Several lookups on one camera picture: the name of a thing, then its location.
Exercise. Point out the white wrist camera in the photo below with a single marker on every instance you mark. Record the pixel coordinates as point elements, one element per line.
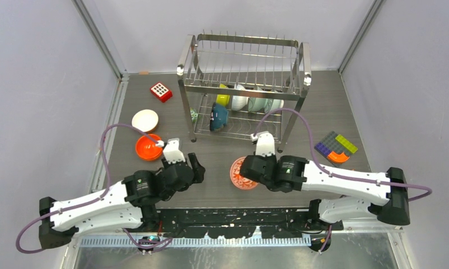
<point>264,142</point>
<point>171,150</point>

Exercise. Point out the steel two-tier dish rack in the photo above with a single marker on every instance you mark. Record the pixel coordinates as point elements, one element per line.
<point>268,67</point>

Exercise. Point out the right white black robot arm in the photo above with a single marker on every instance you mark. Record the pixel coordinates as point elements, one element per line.
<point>362,194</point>

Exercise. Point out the pale green bowl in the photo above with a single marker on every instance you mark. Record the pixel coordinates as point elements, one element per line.
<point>272,104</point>
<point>256,104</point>

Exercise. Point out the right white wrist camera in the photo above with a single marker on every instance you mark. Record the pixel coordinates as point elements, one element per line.
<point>264,142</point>

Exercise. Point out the orange curved toy piece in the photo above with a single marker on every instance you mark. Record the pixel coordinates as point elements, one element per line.
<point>337,158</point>

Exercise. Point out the yellow bowl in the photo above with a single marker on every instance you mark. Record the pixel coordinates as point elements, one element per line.
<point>222,99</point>

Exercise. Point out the lime green brick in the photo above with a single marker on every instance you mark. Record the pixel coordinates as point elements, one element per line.
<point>346,143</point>

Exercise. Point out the red white grid block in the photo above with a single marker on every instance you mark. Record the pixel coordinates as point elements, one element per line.
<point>161,92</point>

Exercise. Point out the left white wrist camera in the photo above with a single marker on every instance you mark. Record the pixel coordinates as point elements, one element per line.
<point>171,150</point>

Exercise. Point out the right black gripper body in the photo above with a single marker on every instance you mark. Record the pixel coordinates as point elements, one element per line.
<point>271,157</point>

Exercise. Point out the white bowl in rack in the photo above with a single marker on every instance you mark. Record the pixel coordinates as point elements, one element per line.
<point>238,101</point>

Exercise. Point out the small green patterned object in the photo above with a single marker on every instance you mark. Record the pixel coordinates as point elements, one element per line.
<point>194,115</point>

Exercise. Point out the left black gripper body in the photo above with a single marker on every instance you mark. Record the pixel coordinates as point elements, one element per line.
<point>165,163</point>

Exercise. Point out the red white patterned bowl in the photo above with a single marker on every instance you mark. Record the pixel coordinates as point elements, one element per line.
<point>237,179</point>

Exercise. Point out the orange bowl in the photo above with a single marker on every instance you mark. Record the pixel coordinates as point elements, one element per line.
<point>151,154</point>
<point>145,142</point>

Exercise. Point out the dark blue bowl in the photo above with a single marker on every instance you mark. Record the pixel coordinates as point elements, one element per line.
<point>218,117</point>

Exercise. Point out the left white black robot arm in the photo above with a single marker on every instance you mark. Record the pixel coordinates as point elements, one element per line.
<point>130,203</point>

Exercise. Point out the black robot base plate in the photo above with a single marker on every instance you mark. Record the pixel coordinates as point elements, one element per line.
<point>233,223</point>

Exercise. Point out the purple brick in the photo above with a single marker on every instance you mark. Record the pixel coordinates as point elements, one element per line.
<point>322,149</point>

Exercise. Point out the white bowl brown outside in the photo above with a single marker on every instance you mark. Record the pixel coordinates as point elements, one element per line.
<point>145,120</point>

